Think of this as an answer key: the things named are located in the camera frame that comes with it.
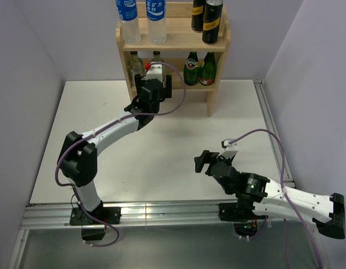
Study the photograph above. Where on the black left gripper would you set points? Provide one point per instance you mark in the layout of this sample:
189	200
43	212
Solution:
168	86

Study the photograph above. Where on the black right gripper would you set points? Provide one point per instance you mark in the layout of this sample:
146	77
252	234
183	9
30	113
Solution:
205	162

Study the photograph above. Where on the clear glass bottle green cap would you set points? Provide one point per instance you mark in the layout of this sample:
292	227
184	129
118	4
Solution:
157	58

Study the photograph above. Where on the black can yellow label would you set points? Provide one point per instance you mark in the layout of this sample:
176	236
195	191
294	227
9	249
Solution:
197	15

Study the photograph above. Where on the clear water bottle blue label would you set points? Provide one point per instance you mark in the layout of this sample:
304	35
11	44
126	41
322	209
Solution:
128	16

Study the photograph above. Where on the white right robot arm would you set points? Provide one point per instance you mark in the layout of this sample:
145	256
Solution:
259	196

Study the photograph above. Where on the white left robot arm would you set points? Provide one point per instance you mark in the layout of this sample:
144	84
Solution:
78	157

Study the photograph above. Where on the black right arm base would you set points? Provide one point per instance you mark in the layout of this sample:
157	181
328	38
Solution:
246	225

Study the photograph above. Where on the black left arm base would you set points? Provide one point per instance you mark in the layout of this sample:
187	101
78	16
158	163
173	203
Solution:
94	228

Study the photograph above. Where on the wooden shelf unit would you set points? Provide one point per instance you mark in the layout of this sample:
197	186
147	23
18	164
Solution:
181	40

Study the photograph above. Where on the green glass bottle red label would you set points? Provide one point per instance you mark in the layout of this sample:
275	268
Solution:
191	69

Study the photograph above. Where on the dark green bottle yellow label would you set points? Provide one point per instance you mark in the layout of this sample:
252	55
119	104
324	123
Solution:
208	70

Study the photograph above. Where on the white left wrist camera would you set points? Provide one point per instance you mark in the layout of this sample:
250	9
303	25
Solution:
154	71

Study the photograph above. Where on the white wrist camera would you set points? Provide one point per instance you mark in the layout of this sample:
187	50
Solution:
230	149
154	71

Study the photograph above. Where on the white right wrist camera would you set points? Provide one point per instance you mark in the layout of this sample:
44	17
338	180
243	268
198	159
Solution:
230	149

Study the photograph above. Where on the aluminium rail frame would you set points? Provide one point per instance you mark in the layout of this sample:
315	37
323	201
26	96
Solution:
169	213

